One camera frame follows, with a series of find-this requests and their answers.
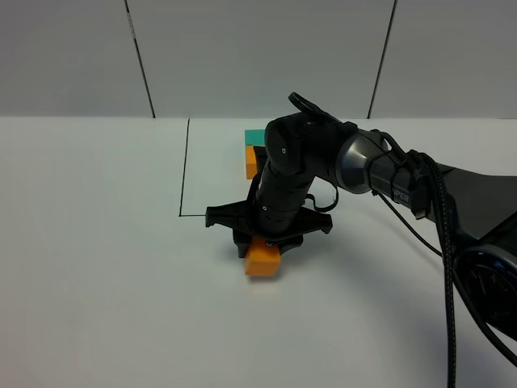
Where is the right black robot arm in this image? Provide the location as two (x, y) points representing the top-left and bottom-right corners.
(205, 113), (516, 337)

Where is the right braided black cable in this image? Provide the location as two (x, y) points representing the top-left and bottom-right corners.
(288, 91), (517, 388)

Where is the teal template block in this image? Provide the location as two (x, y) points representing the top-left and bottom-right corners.
(245, 129), (265, 146)

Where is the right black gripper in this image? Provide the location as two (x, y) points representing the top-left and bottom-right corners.
(205, 162), (332, 259)

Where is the orange template block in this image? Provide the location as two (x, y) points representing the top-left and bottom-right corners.
(245, 145), (263, 179)

